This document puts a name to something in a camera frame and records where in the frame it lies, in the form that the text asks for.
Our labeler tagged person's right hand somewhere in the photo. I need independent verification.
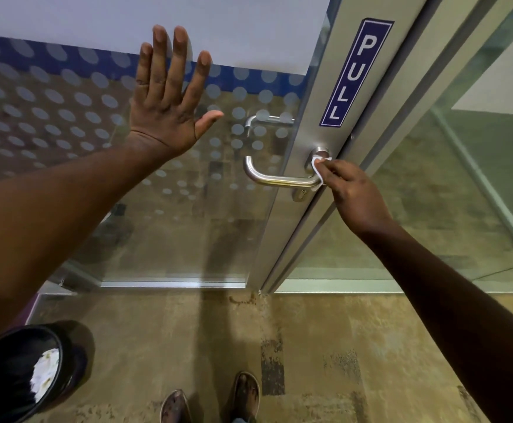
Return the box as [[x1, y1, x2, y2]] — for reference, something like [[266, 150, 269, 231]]
[[314, 157, 394, 237]]

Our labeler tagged person's left hand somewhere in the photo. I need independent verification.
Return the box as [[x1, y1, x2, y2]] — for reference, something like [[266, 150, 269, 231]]
[[129, 25, 224, 158]]

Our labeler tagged white cleaning wipe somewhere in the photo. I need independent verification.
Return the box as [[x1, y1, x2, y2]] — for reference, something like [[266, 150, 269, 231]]
[[310, 156, 333, 190]]

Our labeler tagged dotted glass door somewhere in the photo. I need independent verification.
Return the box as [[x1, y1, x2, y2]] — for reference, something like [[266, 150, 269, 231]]
[[0, 0, 430, 292]]

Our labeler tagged person's right forearm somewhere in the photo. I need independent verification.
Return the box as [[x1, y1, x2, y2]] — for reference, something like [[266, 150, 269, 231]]
[[358, 218, 513, 423]]

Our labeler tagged person's left forearm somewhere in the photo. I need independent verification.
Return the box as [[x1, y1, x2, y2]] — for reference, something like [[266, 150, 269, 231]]
[[0, 133, 175, 355]]

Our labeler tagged blue door sign sticker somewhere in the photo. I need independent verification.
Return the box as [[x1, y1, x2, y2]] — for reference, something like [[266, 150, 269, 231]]
[[319, 17, 395, 128]]

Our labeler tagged clear fixed glass panel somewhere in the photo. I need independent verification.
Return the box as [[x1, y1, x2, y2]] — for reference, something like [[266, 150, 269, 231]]
[[278, 0, 513, 294]]

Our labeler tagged person's right shoe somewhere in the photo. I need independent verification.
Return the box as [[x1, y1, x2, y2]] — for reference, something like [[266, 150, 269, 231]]
[[229, 371, 262, 423]]

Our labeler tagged person's shoe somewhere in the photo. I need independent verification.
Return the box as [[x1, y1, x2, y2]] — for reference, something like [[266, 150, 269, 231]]
[[229, 371, 262, 423], [159, 389, 192, 423]]

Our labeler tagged person's left shoe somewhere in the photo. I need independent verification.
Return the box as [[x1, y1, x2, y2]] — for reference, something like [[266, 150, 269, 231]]
[[159, 389, 192, 423]]

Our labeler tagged crumpled white tissue waste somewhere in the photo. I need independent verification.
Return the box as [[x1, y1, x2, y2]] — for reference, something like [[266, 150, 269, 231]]
[[30, 348, 60, 404]]

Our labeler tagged black waste bin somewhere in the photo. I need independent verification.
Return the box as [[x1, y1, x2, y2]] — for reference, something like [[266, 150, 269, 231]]
[[0, 321, 88, 423]]

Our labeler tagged silver door handle behind glass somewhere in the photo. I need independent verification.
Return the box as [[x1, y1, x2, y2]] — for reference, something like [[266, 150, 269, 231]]
[[244, 114, 295, 138]]

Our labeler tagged silver lever door handle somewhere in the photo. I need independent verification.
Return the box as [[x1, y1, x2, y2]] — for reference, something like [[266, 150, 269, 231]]
[[243, 146, 332, 190]]

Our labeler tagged aluminium door frame post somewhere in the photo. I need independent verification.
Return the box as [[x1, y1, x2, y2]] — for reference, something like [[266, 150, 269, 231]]
[[263, 0, 513, 293]]

